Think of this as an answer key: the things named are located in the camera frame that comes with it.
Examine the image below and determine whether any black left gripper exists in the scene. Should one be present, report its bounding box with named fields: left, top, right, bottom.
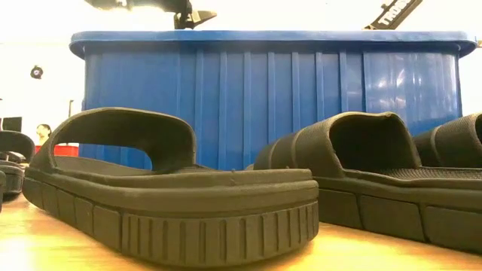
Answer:
left=173, top=10, right=218, bottom=30

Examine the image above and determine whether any large blue plastic bin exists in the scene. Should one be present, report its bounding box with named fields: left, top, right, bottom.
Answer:
left=69, top=29, right=477, bottom=171

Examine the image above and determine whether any smooth black slide sandal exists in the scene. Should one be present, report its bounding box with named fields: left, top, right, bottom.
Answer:
left=21, top=107, right=320, bottom=269
left=0, top=130, right=37, bottom=196

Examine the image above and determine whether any textured black slide sandal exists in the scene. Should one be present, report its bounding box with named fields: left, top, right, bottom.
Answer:
left=246, top=111, right=482, bottom=255
left=412, top=112, right=482, bottom=169

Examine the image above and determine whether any red plastic bin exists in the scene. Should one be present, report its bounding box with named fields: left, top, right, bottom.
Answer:
left=35, top=145, right=80, bottom=157

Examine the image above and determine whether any person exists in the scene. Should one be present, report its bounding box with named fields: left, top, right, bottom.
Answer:
left=36, top=123, right=53, bottom=146

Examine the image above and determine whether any black computer monitor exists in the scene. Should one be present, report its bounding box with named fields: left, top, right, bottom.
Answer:
left=2, top=116, right=23, bottom=132

